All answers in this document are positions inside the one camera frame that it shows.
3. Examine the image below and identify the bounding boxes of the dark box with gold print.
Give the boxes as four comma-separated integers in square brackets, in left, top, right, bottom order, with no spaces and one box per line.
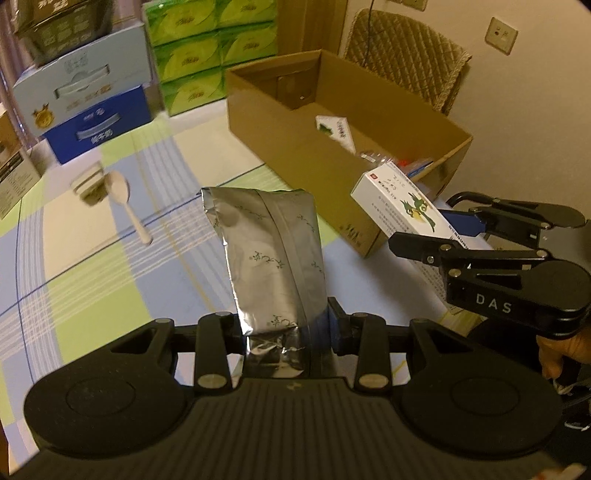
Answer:
[9,0,116,66]

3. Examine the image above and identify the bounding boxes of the stack of green tissue packs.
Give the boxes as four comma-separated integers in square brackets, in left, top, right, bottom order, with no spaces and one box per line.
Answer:
[143,0,278,117]

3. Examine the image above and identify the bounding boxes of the chair with quilted cover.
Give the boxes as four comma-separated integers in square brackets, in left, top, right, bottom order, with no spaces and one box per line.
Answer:
[344,8,472,116]

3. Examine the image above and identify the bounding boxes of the blue and white carton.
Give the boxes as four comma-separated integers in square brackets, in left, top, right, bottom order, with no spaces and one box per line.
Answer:
[13,21,156,165]

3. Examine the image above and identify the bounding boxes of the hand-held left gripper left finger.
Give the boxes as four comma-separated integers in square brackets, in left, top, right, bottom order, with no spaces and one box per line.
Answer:
[111,313,245,394]

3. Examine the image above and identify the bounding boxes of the white product box with photo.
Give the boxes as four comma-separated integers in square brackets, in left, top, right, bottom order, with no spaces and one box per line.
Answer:
[0,104,42,220]

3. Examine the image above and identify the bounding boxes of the person's right hand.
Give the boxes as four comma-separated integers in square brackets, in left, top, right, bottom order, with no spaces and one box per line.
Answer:
[537,323,591,380]

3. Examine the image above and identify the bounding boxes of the green and white box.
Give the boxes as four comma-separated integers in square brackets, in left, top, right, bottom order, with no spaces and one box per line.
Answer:
[315,115,356,156]

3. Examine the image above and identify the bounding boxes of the blue and white box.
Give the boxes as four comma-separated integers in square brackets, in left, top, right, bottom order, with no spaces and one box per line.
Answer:
[405,158,437,179]

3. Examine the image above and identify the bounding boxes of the white box with bird print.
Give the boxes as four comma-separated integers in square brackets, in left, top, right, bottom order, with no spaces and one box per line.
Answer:
[350,165,498,303]

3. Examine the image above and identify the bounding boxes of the large cardboard box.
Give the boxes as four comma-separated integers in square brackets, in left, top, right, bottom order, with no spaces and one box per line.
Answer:
[225,48,474,259]

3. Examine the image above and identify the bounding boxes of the thin black cord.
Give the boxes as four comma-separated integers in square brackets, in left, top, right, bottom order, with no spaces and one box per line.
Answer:
[362,0,376,65]

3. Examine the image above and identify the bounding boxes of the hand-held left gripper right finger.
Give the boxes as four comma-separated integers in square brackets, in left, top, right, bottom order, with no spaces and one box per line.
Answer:
[328,298,482,394]

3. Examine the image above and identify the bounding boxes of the silver foil bag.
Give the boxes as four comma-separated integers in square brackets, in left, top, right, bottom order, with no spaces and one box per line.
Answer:
[201,187,329,382]

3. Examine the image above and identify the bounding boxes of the plaid cloth desktop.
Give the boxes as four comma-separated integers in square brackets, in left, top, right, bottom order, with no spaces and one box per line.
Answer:
[0,99,468,462]

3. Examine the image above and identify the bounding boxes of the white rice spoon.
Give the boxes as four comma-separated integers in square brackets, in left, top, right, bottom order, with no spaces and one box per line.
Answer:
[104,170,154,246]

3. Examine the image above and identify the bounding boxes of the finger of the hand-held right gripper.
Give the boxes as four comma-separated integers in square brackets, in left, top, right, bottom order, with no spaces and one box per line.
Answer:
[438,198,585,246]
[388,232,553,282]

